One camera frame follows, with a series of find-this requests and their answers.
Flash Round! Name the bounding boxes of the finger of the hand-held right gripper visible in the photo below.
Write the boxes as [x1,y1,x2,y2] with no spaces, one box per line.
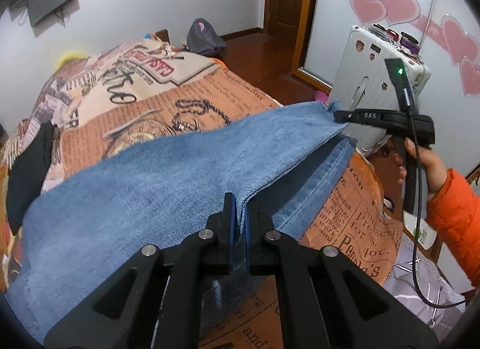
[333,109,356,125]

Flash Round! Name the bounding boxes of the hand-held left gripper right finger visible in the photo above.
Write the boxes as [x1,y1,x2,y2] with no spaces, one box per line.
[244,211,439,349]

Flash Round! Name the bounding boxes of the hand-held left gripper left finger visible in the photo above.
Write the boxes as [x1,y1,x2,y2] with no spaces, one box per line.
[43,192,241,349]

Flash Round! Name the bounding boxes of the blue denim pants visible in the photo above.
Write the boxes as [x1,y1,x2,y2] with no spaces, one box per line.
[7,101,357,346]

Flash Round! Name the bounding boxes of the person's right hand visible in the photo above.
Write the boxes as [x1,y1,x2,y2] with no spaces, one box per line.
[394,138,449,195]

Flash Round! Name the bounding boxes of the white hard-shell suitcase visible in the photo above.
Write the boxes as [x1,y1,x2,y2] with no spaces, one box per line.
[328,24,432,155]

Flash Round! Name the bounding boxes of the pile of small trinkets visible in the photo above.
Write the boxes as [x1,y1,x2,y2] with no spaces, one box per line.
[369,23,424,62]

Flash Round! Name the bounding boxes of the white wardrobe with pink hearts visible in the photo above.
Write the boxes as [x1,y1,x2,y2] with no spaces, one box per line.
[300,0,480,293]

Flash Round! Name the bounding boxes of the printed orange blanket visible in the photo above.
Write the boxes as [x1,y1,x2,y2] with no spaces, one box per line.
[0,39,404,349]

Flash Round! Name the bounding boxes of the grey patterned bed sheet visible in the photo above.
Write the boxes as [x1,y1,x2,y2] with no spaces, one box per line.
[380,244,467,335]

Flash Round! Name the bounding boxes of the grey backpack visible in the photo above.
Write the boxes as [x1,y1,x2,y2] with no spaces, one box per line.
[187,18,227,58]

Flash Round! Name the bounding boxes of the black cloth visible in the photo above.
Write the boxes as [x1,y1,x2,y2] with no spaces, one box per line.
[7,121,61,233]

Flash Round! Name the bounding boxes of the yellow plush pillow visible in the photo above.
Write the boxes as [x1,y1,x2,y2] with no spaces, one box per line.
[56,52,89,69]

